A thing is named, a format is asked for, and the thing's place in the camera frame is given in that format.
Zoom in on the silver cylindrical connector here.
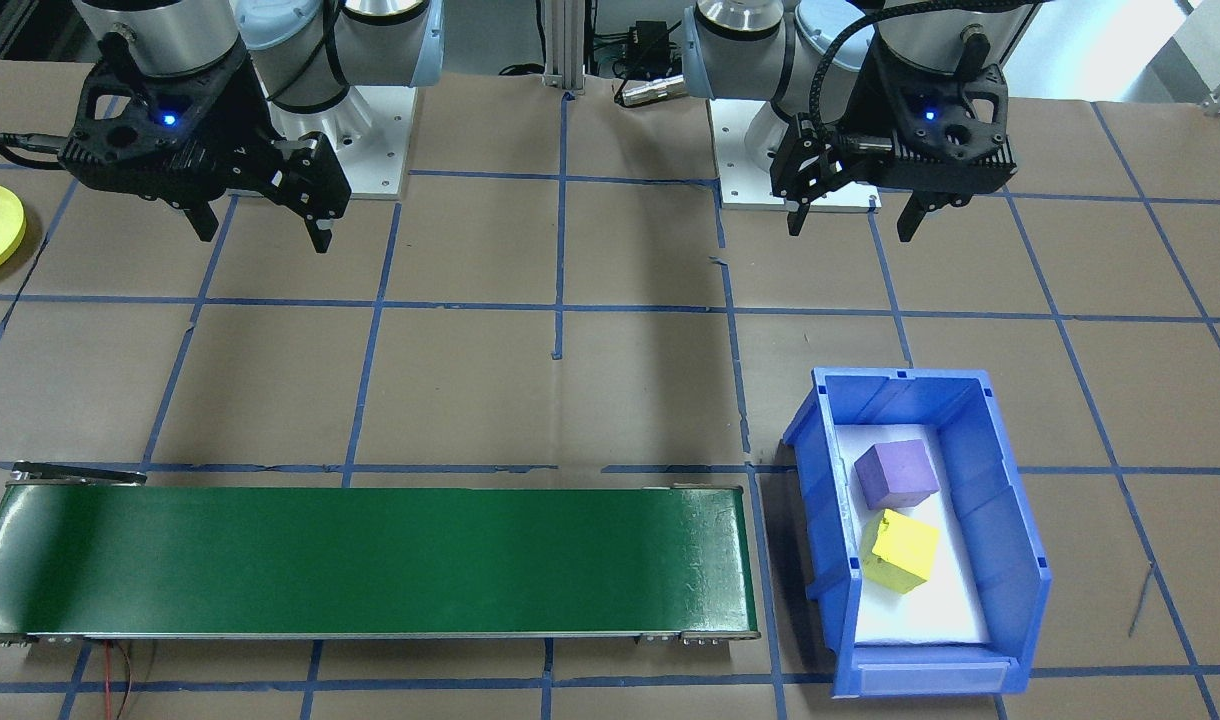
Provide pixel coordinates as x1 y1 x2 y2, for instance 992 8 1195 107
615 75 687 107

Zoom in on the purple foam block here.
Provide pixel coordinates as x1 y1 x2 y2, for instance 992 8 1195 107
854 438 941 509

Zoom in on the black electrical box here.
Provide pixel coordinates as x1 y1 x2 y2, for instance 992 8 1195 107
625 18 673 69

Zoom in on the green conveyor belt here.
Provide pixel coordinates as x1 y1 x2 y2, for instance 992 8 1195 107
0 460 761 646

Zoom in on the white square base plate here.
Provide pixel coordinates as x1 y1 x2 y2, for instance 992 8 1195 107
260 85 417 201
708 95 883 213

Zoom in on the red and black wire pair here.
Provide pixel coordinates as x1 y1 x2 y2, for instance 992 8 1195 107
100 640 161 720

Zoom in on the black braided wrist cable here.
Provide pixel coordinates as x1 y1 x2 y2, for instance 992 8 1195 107
805 0 906 136

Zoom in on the blue plastic storage bin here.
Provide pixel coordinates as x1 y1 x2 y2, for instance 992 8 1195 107
782 367 1054 699

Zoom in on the yellow foam block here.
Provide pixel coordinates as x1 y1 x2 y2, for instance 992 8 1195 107
860 508 941 596

